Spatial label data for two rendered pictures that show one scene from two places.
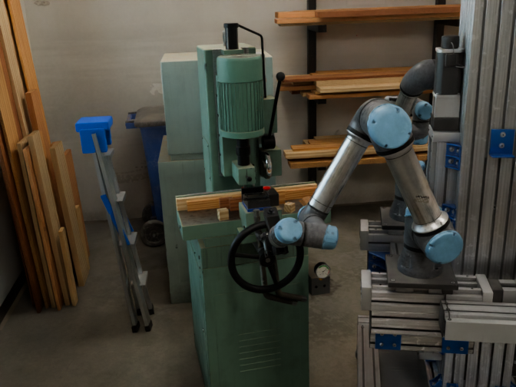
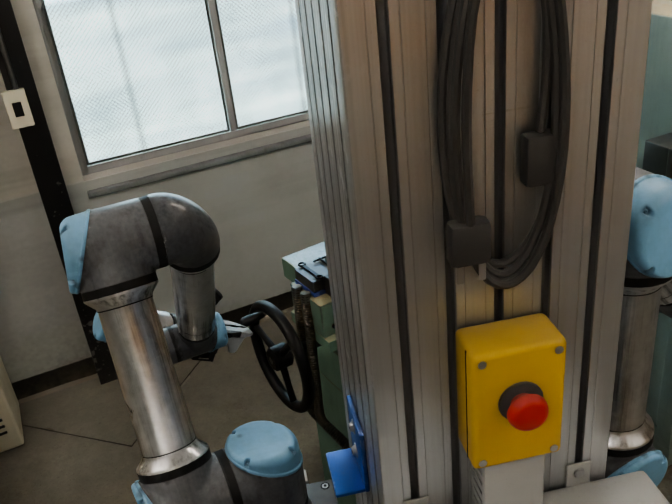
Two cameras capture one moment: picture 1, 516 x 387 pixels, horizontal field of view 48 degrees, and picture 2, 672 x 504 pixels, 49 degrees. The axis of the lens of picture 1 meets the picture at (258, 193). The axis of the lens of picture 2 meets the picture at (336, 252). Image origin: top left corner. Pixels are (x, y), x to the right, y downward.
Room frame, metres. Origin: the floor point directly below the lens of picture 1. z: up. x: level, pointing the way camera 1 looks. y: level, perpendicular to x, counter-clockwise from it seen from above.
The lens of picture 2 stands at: (1.69, -1.45, 1.85)
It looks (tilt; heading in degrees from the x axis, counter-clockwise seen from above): 28 degrees down; 73
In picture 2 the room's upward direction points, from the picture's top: 7 degrees counter-clockwise
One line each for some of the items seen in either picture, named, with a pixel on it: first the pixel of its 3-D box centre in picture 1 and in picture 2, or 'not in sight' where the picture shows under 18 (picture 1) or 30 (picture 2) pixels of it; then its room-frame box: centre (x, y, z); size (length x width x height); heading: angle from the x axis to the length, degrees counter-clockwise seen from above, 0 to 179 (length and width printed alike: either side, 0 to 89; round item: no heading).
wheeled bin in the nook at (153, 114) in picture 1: (176, 173); not in sight; (4.17, 0.60, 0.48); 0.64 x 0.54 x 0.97; 98
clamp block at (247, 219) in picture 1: (259, 216); (330, 300); (2.11, -0.01, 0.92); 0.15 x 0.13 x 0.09; 103
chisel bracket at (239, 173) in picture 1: (243, 173); not in sight; (2.31, 0.06, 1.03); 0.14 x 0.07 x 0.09; 13
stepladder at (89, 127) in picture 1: (117, 226); not in sight; (2.90, 0.75, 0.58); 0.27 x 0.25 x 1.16; 95
